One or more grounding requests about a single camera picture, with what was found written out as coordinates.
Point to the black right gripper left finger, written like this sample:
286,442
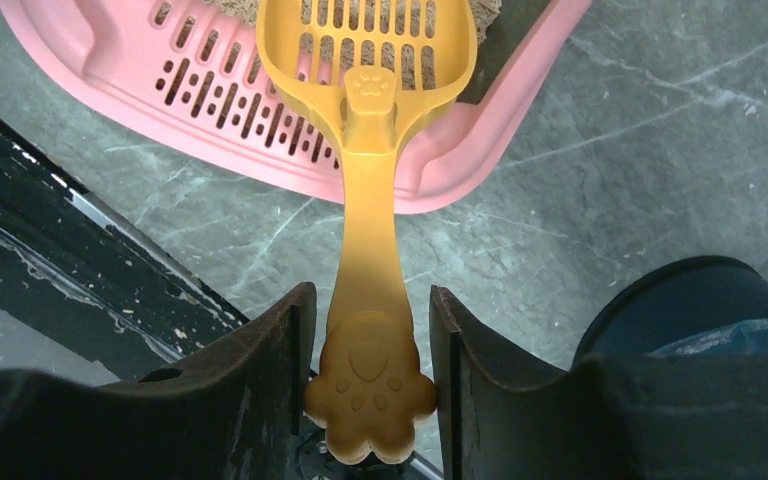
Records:
231,410

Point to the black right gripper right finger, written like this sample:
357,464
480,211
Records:
506,414

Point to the black bin with blue bag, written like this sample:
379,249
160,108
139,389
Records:
681,299

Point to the pink cat litter box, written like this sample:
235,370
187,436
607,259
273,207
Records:
185,74

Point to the yellow litter scoop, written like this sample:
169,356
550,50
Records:
370,393

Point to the beige cat litter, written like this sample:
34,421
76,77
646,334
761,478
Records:
425,44

